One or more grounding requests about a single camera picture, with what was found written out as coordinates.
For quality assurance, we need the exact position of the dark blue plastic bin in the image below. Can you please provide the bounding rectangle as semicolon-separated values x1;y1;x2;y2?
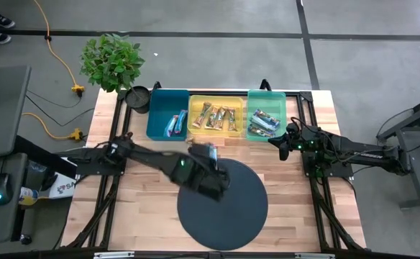
145;88;191;142

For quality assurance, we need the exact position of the yellow plastic bin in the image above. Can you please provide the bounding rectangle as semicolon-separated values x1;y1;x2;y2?
187;94;246;138

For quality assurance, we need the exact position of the green leafy plant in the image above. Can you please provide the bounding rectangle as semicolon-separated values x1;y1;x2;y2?
79;32;146;94

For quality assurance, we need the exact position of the yellow white bottle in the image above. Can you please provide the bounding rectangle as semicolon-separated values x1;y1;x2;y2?
18;186;40;207

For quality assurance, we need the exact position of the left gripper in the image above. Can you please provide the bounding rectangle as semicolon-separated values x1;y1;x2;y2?
186;143;231;201

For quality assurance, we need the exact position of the silver table bracket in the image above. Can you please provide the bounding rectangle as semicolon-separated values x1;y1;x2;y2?
93;251;135;259
294;253;336;259

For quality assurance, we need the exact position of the green plastic bin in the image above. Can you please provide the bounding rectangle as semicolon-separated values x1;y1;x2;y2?
246;89;288;143

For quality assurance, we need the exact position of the grey desk panel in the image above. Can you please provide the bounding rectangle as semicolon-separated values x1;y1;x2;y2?
0;64;32;159

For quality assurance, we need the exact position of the yellow extension cord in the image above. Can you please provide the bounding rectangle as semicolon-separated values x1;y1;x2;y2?
32;0;86;97
22;112;85;142

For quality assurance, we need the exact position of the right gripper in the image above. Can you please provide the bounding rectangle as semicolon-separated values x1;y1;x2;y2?
268;122;314;162

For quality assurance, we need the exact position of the black computer mouse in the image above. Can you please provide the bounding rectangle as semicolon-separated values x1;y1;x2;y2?
0;173;13;206

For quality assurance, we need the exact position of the white printed box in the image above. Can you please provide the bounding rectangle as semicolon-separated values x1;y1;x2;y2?
47;172;78;200

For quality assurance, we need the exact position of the round dark woven placemat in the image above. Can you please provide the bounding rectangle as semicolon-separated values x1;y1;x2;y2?
176;158;269;252

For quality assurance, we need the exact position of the black plant pot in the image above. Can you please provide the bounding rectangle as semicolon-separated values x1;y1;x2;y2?
124;85;152;114

